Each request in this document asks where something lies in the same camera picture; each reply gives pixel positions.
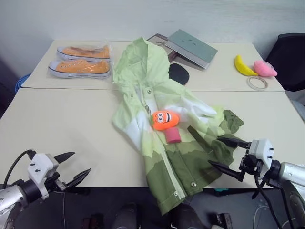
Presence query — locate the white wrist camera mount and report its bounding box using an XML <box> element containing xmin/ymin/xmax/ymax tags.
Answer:
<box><xmin>248</xmin><ymin>139</ymin><xmax>274</xmax><ymax>176</ymax></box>
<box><xmin>27</xmin><ymin>152</ymin><xmax>60</xmax><ymax>200</ymax></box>

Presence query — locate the pink foam roll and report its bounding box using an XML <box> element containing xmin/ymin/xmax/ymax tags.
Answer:
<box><xmin>165</xmin><ymin>127</ymin><xmax>182</xmax><ymax>145</ymax></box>

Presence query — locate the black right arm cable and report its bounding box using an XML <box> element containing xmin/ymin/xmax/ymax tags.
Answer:
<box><xmin>251</xmin><ymin>176</ymin><xmax>297</xmax><ymax>229</ymax></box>

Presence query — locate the brown book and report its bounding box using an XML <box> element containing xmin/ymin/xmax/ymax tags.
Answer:
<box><xmin>146</xmin><ymin>33</ymin><xmax>182</xmax><ymax>64</ymax></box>

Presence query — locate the black table tennis paddle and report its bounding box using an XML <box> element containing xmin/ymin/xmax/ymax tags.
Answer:
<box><xmin>168</xmin><ymin>62</ymin><xmax>192</xmax><ymax>85</ymax></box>

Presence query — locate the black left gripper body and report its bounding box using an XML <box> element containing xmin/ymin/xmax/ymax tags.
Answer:
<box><xmin>46</xmin><ymin>171</ymin><xmax>67</xmax><ymax>193</ymax></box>

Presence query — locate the pink plush toy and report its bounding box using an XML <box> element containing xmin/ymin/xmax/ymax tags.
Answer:
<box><xmin>253</xmin><ymin>60</ymin><xmax>278</xmax><ymax>78</ymax></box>

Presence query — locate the clear adhesive tape roll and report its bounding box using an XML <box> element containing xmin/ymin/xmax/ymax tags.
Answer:
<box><xmin>246</xmin><ymin>76</ymin><xmax>269</xmax><ymax>92</ymax></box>

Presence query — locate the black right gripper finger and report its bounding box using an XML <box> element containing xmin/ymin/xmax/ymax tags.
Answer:
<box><xmin>217</xmin><ymin>136</ymin><xmax>252</xmax><ymax>149</ymax></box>
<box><xmin>207</xmin><ymin>160</ymin><xmax>245</xmax><ymax>183</ymax></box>

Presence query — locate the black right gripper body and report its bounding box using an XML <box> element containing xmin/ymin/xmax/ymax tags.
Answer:
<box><xmin>239</xmin><ymin>142</ymin><xmax>264</xmax><ymax>177</ymax></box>

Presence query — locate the green hooded zip jacket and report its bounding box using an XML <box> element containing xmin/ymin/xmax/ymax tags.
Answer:
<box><xmin>112</xmin><ymin>37</ymin><xmax>245</xmax><ymax>217</ymax></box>

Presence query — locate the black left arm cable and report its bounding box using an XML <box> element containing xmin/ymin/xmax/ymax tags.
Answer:
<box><xmin>2</xmin><ymin>149</ymin><xmax>37</xmax><ymax>189</ymax></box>

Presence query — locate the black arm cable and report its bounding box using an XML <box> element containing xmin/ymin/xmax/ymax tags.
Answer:
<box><xmin>2</xmin><ymin>149</ymin><xmax>37</xmax><ymax>189</ymax></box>
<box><xmin>251</xmin><ymin>176</ymin><xmax>297</xmax><ymax>229</ymax></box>

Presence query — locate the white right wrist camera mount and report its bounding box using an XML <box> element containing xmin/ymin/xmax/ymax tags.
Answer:
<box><xmin>248</xmin><ymin>139</ymin><xmax>274</xmax><ymax>176</ymax></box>

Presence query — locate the black office chair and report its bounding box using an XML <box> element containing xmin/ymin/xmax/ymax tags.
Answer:
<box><xmin>264</xmin><ymin>32</ymin><xmax>305</xmax><ymax>93</ymax></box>

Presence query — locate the thin white cable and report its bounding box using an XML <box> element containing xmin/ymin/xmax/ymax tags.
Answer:
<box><xmin>253</xmin><ymin>204</ymin><xmax>270</xmax><ymax>229</ymax></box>

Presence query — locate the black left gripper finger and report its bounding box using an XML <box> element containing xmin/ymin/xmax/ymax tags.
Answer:
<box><xmin>54</xmin><ymin>151</ymin><xmax>76</xmax><ymax>165</ymax></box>
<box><xmin>62</xmin><ymin>168</ymin><xmax>92</xmax><ymax>190</ymax></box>

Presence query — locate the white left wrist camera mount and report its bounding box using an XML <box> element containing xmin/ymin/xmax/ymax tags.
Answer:
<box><xmin>27</xmin><ymin>152</ymin><xmax>60</xmax><ymax>200</ymax></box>

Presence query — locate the orange canvas sneaker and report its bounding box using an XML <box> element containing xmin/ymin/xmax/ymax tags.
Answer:
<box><xmin>56</xmin><ymin>45</ymin><xmax>112</xmax><ymax>61</ymax></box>
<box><xmin>48</xmin><ymin>59</ymin><xmax>112</xmax><ymax>79</ymax></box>

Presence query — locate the orange plush toy with face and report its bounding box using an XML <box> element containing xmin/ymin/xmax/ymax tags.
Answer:
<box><xmin>150</xmin><ymin>110</ymin><xmax>180</xmax><ymax>132</ymax></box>

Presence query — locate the yellow banana plush toy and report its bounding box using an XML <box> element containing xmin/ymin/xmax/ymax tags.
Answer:
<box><xmin>234</xmin><ymin>54</ymin><xmax>259</xmax><ymax>77</ymax></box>

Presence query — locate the grey-green hardcover book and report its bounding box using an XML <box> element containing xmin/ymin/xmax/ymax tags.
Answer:
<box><xmin>164</xmin><ymin>29</ymin><xmax>219</xmax><ymax>70</ymax></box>

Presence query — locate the dark rounded shape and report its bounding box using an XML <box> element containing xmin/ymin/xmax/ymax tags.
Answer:
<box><xmin>166</xmin><ymin>203</ymin><xmax>203</xmax><ymax>229</ymax></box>

